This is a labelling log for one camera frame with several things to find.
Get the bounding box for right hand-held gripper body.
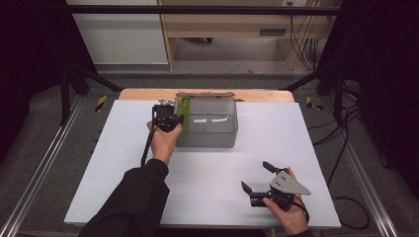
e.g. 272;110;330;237
249;169;312;212

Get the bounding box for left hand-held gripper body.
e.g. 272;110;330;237
151;98;179;133

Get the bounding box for green plastic case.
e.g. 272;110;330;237
177;96;192;133

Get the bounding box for clear grey plastic box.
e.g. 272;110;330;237
174;91;239;149

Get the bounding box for person's left hand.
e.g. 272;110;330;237
146;120;184;166

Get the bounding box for person's right hand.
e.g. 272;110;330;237
262;166;310;237

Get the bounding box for wooden table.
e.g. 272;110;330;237
118;88;295;104

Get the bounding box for white table board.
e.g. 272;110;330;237
63;99;343;230

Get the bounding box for yellow black tape marker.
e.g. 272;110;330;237
304;96;324;112
94;94;109;113

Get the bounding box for white partition panel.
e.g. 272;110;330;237
66;0;170;65

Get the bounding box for light wooden desk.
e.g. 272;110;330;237
157;0;335;71

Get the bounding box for grey desk label plate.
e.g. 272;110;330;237
259;28;288;37

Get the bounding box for black curtain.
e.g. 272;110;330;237
0;0;98;162
324;0;419;189

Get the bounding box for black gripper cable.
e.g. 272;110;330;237
140;126;158;168
291;196;311;225

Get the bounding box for aluminium floor rail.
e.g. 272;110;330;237
0;97;85;237
320;98;401;237

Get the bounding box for black looped floor cable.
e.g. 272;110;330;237
330;196;372;231

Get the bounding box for black frame strut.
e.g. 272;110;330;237
279;62;347;124
59;62;124;126

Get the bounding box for black horizontal frame bar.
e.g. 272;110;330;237
65;4;344;16

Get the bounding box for hanging desk cables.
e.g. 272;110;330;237
289;14;321;71

